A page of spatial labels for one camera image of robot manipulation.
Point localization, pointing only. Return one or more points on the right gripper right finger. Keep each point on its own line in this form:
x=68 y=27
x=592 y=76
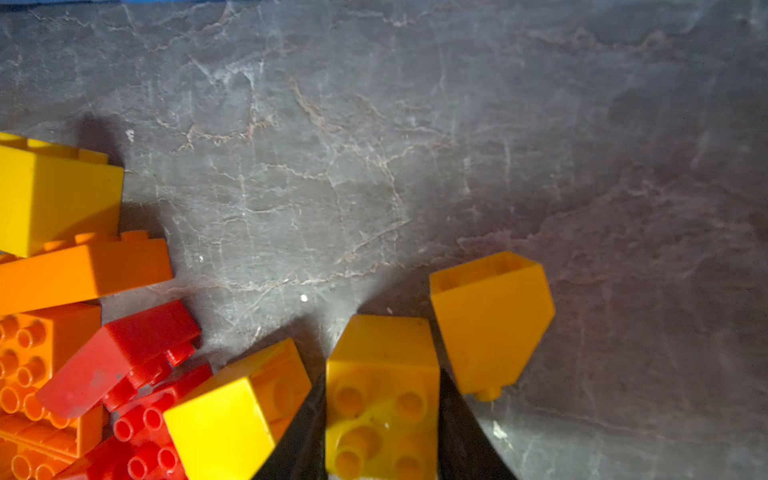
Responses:
x=464 y=451

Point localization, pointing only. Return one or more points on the yellow sloped lego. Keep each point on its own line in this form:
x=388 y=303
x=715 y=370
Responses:
x=492 y=314

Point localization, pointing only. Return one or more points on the red lego cluster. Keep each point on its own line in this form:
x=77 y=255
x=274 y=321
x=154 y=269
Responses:
x=128 y=367

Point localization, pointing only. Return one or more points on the yellow lego pair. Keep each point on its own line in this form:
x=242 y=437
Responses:
x=383 y=385

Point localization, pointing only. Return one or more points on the orange lego stack centre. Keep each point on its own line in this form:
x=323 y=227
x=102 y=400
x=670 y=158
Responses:
x=35 y=442

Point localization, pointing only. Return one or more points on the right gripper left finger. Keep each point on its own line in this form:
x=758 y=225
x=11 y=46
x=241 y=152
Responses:
x=300 y=454

